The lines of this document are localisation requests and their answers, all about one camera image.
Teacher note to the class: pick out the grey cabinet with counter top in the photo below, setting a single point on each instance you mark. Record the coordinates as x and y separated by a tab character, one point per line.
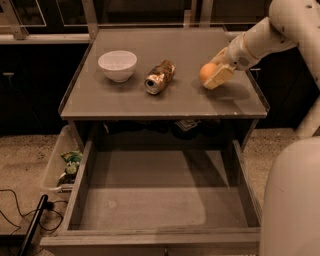
93	97

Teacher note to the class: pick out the white ceramic bowl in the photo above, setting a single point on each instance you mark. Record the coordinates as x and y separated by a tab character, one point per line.
118	65

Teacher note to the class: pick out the clear plastic storage bin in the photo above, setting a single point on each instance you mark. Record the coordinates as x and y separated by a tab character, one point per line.
56	165

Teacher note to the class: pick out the metal railing with glass panels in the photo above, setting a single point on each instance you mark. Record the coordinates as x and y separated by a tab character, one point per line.
78	21

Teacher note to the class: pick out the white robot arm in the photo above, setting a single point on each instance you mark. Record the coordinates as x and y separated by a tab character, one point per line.
291	205

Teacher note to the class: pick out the black flat bar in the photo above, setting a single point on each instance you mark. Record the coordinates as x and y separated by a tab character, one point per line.
33	226

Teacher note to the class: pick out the green snack bag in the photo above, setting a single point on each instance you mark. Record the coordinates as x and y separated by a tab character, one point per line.
72	160

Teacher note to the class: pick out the orange fruit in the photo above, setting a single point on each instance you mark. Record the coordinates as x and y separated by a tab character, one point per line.
206	71

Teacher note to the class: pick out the crushed golden drink can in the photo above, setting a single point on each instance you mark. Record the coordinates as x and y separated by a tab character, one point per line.
159	77

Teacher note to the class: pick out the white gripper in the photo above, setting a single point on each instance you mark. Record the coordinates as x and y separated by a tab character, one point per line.
237	53

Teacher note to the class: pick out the open grey top drawer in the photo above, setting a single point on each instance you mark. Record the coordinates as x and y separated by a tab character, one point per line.
150	202

